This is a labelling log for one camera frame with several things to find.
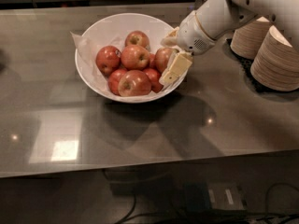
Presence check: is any black floor cable right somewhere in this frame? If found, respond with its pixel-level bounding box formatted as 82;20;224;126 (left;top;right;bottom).
218;182;299;224

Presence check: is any dark box on floor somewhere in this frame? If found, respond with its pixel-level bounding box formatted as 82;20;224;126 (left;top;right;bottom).
183;182;247;215

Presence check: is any small hidden red apple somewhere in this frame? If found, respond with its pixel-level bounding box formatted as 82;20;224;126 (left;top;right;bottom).
149;53;155;69

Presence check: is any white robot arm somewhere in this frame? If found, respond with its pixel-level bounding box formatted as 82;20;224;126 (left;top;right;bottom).
160;0;299;86

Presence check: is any black mat under plates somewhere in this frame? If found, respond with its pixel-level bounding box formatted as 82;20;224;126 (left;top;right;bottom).
226;38;299;94

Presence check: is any black floor cable left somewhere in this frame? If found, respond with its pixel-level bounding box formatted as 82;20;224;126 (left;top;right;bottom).
113;193;176;224

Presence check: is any white ceramic bowl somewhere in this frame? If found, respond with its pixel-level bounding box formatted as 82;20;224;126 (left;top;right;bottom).
74;12;190;105

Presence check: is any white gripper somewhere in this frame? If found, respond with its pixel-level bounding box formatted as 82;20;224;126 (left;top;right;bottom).
159;11;216;86

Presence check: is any white paper bowl liner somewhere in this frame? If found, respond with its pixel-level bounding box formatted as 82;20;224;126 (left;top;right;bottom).
72;33;186;104

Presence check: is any paper plate stack rear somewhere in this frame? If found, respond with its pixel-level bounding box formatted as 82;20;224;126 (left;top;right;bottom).
230;17;271;60

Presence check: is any red apple top back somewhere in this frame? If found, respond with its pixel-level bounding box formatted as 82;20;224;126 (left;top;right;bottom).
125;30;150;49

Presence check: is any black floor cable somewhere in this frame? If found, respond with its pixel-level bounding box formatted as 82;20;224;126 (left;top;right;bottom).
218;182;299;224
113;193;176;224

